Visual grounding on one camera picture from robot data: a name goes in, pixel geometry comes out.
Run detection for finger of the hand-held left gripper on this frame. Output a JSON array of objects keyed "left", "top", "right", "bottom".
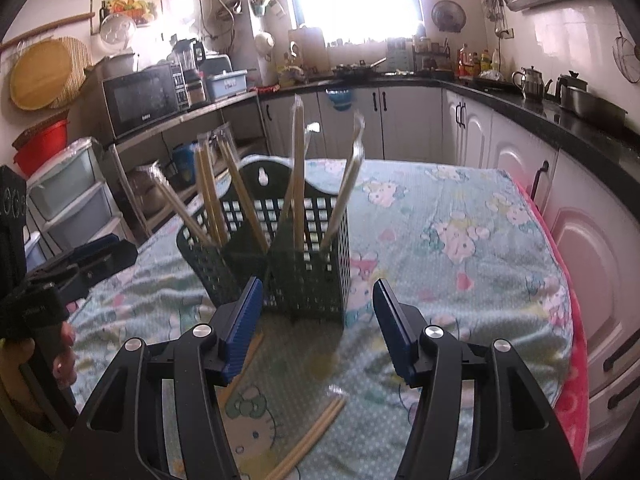
[
  {"left": 25, "top": 233, "right": 139, "bottom": 307},
  {"left": 0, "top": 280, "right": 71, "bottom": 343}
]

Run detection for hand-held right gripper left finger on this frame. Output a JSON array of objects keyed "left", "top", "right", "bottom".
[{"left": 56, "top": 276, "right": 265, "bottom": 480}]

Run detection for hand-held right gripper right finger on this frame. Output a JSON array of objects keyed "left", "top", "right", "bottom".
[{"left": 372, "top": 277, "right": 582, "bottom": 480}]

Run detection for black plastic utensil basket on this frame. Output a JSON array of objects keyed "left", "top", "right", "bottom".
[{"left": 176, "top": 156, "right": 353, "bottom": 332}]

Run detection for wooden chopsticks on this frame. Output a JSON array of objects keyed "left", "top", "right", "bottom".
[
  {"left": 216, "top": 130, "right": 270, "bottom": 255},
  {"left": 193, "top": 132, "right": 220, "bottom": 247},
  {"left": 264, "top": 396, "right": 347, "bottom": 480},
  {"left": 319, "top": 110, "right": 367, "bottom": 252},
  {"left": 202, "top": 130, "right": 229, "bottom": 247},
  {"left": 149, "top": 162, "right": 214, "bottom": 247},
  {"left": 276, "top": 122, "right": 319, "bottom": 242}
]

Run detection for person's left forearm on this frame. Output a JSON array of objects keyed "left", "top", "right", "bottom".
[{"left": 0, "top": 340, "right": 66, "bottom": 466}]

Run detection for hanging utensils beside hood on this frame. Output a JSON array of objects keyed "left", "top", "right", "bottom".
[{"left": 482, "top": 0, "right": 509, "bottom": 37}]

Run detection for person's left hand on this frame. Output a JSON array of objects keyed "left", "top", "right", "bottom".
[{"left": 51, "top": 320, "right": 77, "bottom": 389}]

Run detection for white plastic drawer unit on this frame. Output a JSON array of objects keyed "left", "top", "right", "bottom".
[{"left": 24, "top": 136, "right": 137, "bottom": 272}]

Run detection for red plastic basin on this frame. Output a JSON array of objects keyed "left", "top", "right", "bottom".
[{"left": 12, "top": 118, "right": 71, "bottom": 179}]

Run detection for floral printed blanket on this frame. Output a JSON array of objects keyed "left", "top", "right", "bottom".
[{"left": 65, "top": 157, "right": 574, "bottom": 480}]

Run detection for blue plastic container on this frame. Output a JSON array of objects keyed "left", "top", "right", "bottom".
[{"left": 172, "top": 142, "right": 197, "bottom": 187}]

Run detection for round wooden board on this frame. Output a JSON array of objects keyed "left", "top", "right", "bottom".
[{"left": 9, "top": 39, "right": 74, "bottom": 111}]

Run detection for black microwave oven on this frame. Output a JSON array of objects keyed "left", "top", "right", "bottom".
[{"left": 102, "top": 62, "right": 184, "bottom": 142}]

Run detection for round bamboo mat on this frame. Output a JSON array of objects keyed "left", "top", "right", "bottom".
[{"left": 50, "top": 35, "right": 94, "bottom": 109}]

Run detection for pink blanket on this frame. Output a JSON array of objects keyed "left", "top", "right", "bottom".
[{"left": 514, "top": 179, "right": 592, "bottom": 462}]

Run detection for wooden kitchen shelf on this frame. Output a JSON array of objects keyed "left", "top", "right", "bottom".
[{"left": 102, "top": 90, "right": 267, "bottom": 242}]

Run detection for grey pot with lid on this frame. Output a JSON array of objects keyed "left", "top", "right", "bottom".
[{"left": 84, "top": 50, "right": 141, "bottom": 82}]

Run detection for long wooden rolling pin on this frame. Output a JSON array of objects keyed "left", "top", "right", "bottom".
[{"left": 0, "top": 12, "right": 96, "bottom": 54}]

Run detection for blender with dark jug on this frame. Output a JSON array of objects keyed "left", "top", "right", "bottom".
[{"left": 172, "top": 37, "right": 207, "bottom": 112}]

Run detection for blue-grey plastic box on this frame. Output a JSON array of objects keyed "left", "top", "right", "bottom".
[{"left": 205, "top": 69, "right": 250, "bottom": 103}]

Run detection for white lower kitchen cabinets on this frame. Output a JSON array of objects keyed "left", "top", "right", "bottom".
[{"left": 260, "top": 85, "right": 640, "bottom": 480}]

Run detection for white countertop appliance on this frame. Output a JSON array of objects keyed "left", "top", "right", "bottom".
[{"left": 202, "top": 52, "right": 234, "bottom": 77}]

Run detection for blue hanging bowl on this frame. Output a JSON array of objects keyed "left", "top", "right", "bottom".
[{"left": 325, "top": 87, "right": 354, "bottom": 111}]

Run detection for black wok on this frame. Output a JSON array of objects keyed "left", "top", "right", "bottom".
[{"left": 332, "top": 57, "right": 389, "bottom": 79}]

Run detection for black induction cooker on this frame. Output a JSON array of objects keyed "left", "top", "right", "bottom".
[{"left": 472, "top": 72, "right": 524, "bottom": 94}]

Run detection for black kitchen countertop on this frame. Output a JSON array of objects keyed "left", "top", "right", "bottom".
[{"left": 250, "top": 71, "right": 640, "bottom": 173}]

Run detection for white jar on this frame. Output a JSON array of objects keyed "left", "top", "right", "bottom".
[{"left": 254, "top": 31, "right": 276, "bottom": 62}]

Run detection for countertop spice rack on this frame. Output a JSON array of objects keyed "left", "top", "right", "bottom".
[{"left": 412, "top": 35, "right": 454, "bottom": 72}]

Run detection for group of sauce bottles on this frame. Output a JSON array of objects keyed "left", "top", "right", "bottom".
[{"left": 457, "top": 42, "right": 502, "bottom": 79}]

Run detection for steel kettle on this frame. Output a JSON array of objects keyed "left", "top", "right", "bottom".
[{"left": 512, "top": 64, "right": 554, "bottom": 102}]

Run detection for wooden cutting board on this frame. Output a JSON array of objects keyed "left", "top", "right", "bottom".
[{"left": 287, "top": 27, "right": 331, "bottom": 77}]

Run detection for steel basin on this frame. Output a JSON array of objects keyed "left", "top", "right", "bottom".
[{"left": 560, "top": 85, "right": 629, "bottom": 134}]

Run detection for green hanging holder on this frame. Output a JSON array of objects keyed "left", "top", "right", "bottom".
[{"left": 249, "top": 0, "right": 287, "bottom": 19}]

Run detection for bright kitchen window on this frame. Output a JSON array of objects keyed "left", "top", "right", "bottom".
[{"left": 284, "top": 0, "right": 424, "bottom": 47}]

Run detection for fruit wall poster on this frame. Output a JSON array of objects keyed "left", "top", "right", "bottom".
[{"left": 90, "top": 0, "right": 164, "bottom": 36}]

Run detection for water heater hoses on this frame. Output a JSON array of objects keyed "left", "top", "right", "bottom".
[{"left": 194, "top": 0, "right": 247, "bottom": 42}]

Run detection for steel pot with black handle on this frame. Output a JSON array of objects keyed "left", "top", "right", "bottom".
[{"left": 554, "top": 70, "right": 589, "bottom": 109}]

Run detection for small dark wall fan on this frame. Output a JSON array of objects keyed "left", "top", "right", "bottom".
[{"left": 430, "top": 0, "right": 467, "bottom": 34}]

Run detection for hanging wire strainer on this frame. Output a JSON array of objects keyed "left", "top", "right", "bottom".
[{"left": 612, "top": 30, "right": 640, "bottom": 84}]

